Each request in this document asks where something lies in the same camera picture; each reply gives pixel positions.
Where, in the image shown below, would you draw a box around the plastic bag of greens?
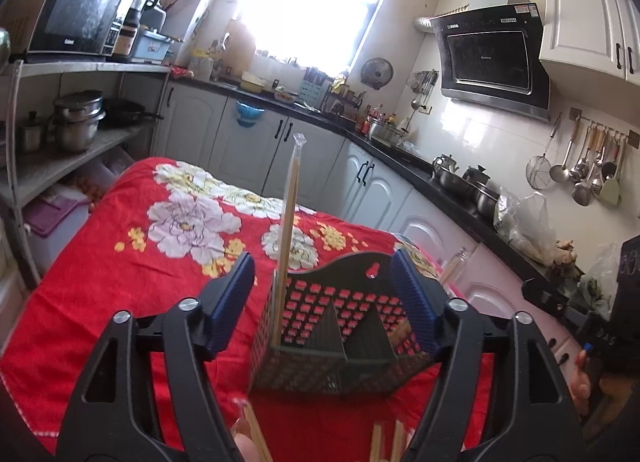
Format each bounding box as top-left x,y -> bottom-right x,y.
580,242 -> 623,307

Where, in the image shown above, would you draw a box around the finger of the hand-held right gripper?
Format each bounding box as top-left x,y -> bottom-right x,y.
521,278 -> 583,327

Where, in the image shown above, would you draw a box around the black frying pan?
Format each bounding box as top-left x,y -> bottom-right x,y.
102,98 -> 165,127

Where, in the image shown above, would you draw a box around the person's right hand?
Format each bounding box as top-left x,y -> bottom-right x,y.
575,349 -> 594,415

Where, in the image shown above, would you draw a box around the kitchen window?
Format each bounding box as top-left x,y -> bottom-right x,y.
235,0 -> 401,72

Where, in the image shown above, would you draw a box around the small wall fan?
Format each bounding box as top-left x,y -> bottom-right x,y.
361,58 -> 392,90

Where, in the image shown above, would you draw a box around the steel kettle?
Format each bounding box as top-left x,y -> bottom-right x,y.
432,153 -> 461,177

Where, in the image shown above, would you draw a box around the wooden cutting board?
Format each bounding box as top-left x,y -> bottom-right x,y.
227,19 -> 257,71

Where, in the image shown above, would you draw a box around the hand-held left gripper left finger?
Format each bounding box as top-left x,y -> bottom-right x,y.
65,252 -> 256,462

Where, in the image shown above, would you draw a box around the metal shelf rack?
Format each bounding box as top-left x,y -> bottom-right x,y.
0,59 -> 171,287

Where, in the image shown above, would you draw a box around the red floral tablecloth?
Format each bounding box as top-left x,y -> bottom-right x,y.
0,157 -> 496,462

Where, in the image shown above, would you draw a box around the large steel ladle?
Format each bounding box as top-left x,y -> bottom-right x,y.
572,132 -> 608,207

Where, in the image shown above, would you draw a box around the blue plastic box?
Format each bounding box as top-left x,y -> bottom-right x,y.
132,32 -> 176,65

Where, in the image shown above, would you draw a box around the white wall cabinet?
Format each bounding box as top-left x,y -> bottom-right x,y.
539,0 -> 640,87

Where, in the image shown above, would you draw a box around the blue hanging basket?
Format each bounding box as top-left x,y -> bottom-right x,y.
235,99 -> 267,127

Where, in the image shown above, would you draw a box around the small steel canister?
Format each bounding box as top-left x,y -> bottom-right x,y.
20,112 -> 46,150

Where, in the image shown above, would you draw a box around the green spatula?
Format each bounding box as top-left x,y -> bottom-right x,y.
601,139 -> 623,207

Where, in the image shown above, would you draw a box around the black range hood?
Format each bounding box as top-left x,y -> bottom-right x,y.
430,0 -> 551,123

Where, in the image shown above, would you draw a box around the stacked steel pots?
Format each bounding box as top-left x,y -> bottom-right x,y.
52,90 -> 107,153

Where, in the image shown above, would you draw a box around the blue knife block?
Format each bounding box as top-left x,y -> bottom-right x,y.
300,66 -> 332,110

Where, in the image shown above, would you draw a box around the wire mesh strainer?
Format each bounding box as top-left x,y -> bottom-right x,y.
525,114 -> 563,190

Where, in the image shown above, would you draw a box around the ginger root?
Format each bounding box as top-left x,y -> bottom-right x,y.
550,239 -> 581,267

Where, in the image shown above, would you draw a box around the small steel pot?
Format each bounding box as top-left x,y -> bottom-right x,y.
475,184 -> 501,217

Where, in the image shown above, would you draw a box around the white base cabinets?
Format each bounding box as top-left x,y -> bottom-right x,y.
152,79 -> 581,358

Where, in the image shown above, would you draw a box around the large steel pot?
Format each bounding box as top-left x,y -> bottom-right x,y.
367,119 -> 401,143

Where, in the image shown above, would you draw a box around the purple lid storage box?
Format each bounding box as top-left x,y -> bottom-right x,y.
22,187 -> 91,273

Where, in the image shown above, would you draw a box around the black blender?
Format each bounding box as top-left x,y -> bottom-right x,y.
112,0 -> 167,58

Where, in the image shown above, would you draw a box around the black microwave oven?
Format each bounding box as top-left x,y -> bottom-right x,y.
26,0 -> 130,58

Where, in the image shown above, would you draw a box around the black perforated utensil holder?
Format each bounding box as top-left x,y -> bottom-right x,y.
248,252 -> 436,400

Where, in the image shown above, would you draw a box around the steel bowl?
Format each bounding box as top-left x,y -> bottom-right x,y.
440,172 -> 476,197

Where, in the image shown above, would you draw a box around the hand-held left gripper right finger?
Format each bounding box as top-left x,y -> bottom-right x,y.
390,249 -> 586,462

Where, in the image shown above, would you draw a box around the clear plastic bag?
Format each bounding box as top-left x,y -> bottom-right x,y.
494,190 -> 558,263

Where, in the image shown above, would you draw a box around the dark kettle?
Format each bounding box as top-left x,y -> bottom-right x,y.
462,165 -> 490,187

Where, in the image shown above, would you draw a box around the black countertop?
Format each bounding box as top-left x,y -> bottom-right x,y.
170,76 -> 616,323

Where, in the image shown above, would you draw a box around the wall utensil rail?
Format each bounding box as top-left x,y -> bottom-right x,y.
570,108 -> 640,147

